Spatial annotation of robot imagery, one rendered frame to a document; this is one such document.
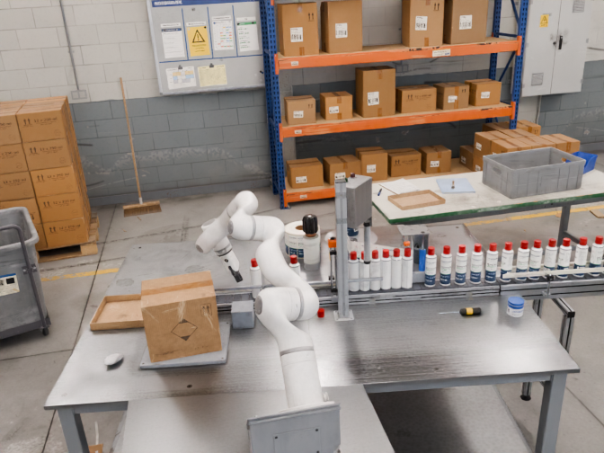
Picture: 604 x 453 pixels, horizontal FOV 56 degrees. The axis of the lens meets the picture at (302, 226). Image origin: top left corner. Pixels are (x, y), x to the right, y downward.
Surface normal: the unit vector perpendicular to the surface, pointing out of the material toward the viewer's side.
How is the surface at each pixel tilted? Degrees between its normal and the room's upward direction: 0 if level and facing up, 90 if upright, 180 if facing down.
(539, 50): 90
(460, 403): 1
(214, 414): 0
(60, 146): 90
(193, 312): 90
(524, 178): 90
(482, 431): 1
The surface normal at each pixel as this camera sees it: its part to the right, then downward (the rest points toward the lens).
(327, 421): 0.19, 0.37
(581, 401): -0.05, -0.92
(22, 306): 0.50, 0.37
